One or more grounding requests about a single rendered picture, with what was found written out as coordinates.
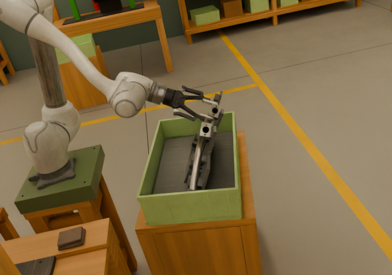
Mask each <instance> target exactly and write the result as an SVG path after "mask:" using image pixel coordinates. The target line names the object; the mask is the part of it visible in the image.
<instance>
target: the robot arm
mask: <svg viewBox="0 0 392 275"><path fill-rule="evenodd" d="M53 9H54V0H0V21H2V22H4V23H5V24H7V25H8V26H10V27H11V28H13V29H15V30H17V31H19V32H21V33H23V34H26V35H27V36H28V38H29V43H30V47H31V51H32V54H33V58H34V63H35V66H36V70H37V74H38V78H39V81H40V86H41V90H42V93H43V97H44V101H45V104H44V106H43V107H42V110H41V112H42V121H37V122H34V123H32V124H30V125H29V126H28V127H27V128H26V129H25V131H24V133H23V144H24V147H25V150H26V153H27V155H28V157H29V159H30V161H31V163H32V164H33V166H34V167H35V169H36V170H37V172H35V173H34V174H32V175H30V176H28V180H29V181H30V182H32V181H38V184H37V186H36V187H37V189H43V188H45V187H46V186H50V185H53V184H56V183H59V182H62V181H65V180H67V179H73V178H75V177H76V175H75V161H76V159H75V158H74V157H71V158H68V156H67V150H68V145H69V143H70V142H71V141H72V139H73V138H74V137H75V135H76V134H77V132H78V130H79V128H80V125H81V116H80V115H79V113H78V111H77V110H76V109H75V108H74V106H73V104H72V103H71V102H70V101H68V100H66V97H65V92H64V87H63V84H62V79H61V74H60V69H59V66H58V61H57V56H56V52H55V48H57V49H59V50H60V51H61V52H63V53H64V54H65V55H66V56H67V58H68V59H69V60H70V61H71V62H72V63H73V64H74V65H75V66H76V67H77V69H78V70H79V71H80V72H81V73H82V75H84V77H85V78H87V80H88V81H89V82H90V83H91V84H92V85H94V87H95V88H97V89H98V90H100V91H101V92H102V93H103V94H104V95H105V96H106V98H107V102H108V103H109V104H110V105H111V106H112V108H113V110H114V112H115V113H116V114H117V115H118V116H120V117H122V118H131V117H133V116H135V115H136V114H137V113H139V112H140V110H141V109H142V107H143V106H144V103H145V101H148V102H152V103H155V104H158V105H160V103H162V104H163V105H167V106H169V107H172V108H173V109H174V113H173V115H178V116H181V117H183V118H186V119H189V120H190V121H195V120H196V119H197V118H198V119H202V120H205V119H209V120H211V121H213V120H214V118H213V117H210V116H207V115H204V114H200V113H199V114H196V113H195V112H194V111H192V110H191V109H189V108H188V107H186V106H185V105H184V102H185V100H202V102H203V103H207V104H210V105H212V103H213V104H216V105H218V103H215V102H213V101H211V99H210V98H206V97H204V92H202V91H198V90H194V89H190V88H187V87H185V86H184V85H182V87H181V89H180V90H174V89H171V88H166V85H164V84H161V83H158V82H154V81H153V80H150V79H149V78H148V77H145V76H142V75H139V74H136V73H132V72H120V73H119V74H118V75H117V77H116V79H115V80H111V79H109V78H107V77H105V76H104V75H102V74H101V73H100V72H99V71H98V70H97V69H96V68H95V66H94V65H93V64H92V63H91V62H90V61H89V59H88V58H87V57H86V55H85V54H84V53H83V52H82V51H81V49H80V48H79V47H78V46H77V45H76V44H75V43H74V42H73V41H72V40H71V39H70V38H69V37H67V36H66V35H65V34H64V33H63V32H61V31H60V30H59V29H57V28H56V27H55V26H54V25H53ZM182 91H186V92H188V93H192V94H196V95H199V96H188V95H184V94H183V93H182ZM178 108H181V109H183V110H185V111H186V112H188V113H189V114H191V115H192V116H193V117H192V116H189V115H187V114H184V113H182V112H179V111H178V110H176V109H178Z"/></svg>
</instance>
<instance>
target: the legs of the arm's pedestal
mask: <svg viewBox="0 0 392 275"><path fill-rule="evenodd" d="M55 215H56V216H55ZM105 218H110V220H111V223H112V225H113V227H114V230H115V233H116V234H117V237H118V240H119V242H120V244H119V246H120V248H121V250H122V253H123V255H124V257H125V260H126V262H127V265H128V267H129V270H130V272H131V273H132V272H136V271H137V260H136V258H135V256H134V253H133V251H132V248H131V246H130V243H129V241H128V238H127V235H126V233H125V231H124V228H123V225H122V223H121V220H120V218H119V216H118V213H117V211H116V207H115V205H114V203H113V200H112V198H111V195H110V192H109V190H108V188H107V185H106V183H105V180H104V178H103V175H102V174H101V178H100V183H99V189H98V193H97V199H95V200H93V204H92V207H87V208H83V209H78V212H76V213H74V211H73V210H72V211H66V212H63V213H58V214H52V215H49V216H43V217H38V218H33V219H29V220H28V221H29V223H30V225H31V226H32V228H33V229H34V232H35V233H36V234H39V233H42V232H47V231H52V230H57V229H60V228H65V227H70V226H74V225H79V224H84V223H89V222H92V221H97V220H102V219H105Z"/></svg>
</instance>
